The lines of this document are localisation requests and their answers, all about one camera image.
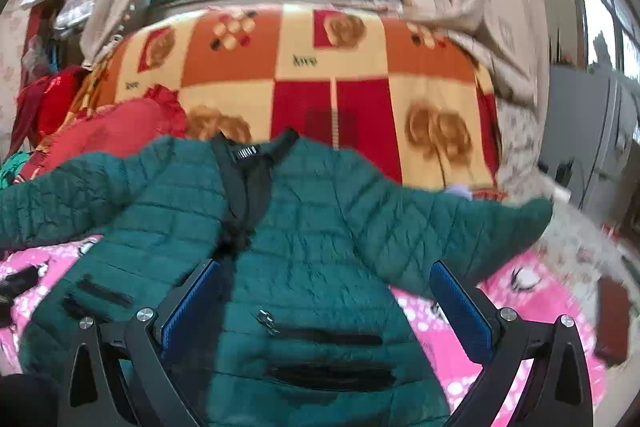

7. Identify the clear plastic bag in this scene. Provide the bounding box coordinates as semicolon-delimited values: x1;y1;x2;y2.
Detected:
51;0;97;32

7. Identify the checkered rose print blanket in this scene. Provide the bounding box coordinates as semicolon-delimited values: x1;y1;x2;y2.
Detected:
65;4;503;200

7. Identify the dark green quilted jacket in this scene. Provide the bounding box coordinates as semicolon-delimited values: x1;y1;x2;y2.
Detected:
0;129;555;427

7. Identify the side window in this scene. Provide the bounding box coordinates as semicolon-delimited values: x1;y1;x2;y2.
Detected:
562;0;640;85

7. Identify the red heart-shaped frilled pillow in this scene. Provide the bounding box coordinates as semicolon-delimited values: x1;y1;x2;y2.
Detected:
22;84;191;180

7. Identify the lavender cloth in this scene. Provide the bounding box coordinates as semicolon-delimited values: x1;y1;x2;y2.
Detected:
445;183;475;202

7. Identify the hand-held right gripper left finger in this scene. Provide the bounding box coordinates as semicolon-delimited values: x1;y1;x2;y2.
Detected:
60;259;224;427

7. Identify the grey cabinet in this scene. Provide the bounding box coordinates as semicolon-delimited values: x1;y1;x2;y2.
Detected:
537;64;640;228

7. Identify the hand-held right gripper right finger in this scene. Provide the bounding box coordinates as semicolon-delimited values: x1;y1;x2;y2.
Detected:
430;259;596;427

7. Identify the green cloth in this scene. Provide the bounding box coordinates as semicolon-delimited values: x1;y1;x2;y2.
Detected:
0;151;38;192

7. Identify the red clothes pile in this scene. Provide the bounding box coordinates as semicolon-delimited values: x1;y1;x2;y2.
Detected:
7;66;91;158

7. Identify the pink penguin print blanket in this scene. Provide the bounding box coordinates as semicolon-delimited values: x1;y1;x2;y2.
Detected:
0;234;608;427

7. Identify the white floral bed sheet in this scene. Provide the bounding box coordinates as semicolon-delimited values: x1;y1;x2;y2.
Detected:
492;99;640;323

